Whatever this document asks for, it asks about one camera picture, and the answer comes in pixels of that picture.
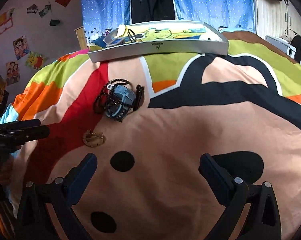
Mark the dark hanging clothes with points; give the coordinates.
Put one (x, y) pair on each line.
(152, 10)

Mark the person's left hand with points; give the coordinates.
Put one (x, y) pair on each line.
(6, 170)

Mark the white storage box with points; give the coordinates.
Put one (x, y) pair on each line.
(282, 45)

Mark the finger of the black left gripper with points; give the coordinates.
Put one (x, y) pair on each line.
(20, 125)
(18, 137)

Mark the black hair clip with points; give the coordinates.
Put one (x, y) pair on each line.
(139, 99)

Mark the white tray with frog picture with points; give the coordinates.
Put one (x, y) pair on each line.
(159, 37)

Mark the family cartoon wall poster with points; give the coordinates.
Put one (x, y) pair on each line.
(12, 73)

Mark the blue dotted wardrobe curtain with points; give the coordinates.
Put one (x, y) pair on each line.
(100, 17)

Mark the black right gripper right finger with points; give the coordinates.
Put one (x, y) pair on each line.
(263, 219)

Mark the cartoon character wall poster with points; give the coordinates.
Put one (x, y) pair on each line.
(21, 47)

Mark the grey blue wrist watch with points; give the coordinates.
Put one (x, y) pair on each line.
(119, 101)

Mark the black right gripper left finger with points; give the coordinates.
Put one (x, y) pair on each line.
(34, 220)

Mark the colourful cartoon bed cover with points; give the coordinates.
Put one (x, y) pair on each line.
(147, 184)

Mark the yellow bear wall sticker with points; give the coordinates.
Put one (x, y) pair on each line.
(35, 60)

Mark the white wooden wardrobe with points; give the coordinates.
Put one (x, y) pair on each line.
(277, 19)

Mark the light wooden cabinet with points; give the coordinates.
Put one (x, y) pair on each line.
(80, 34)

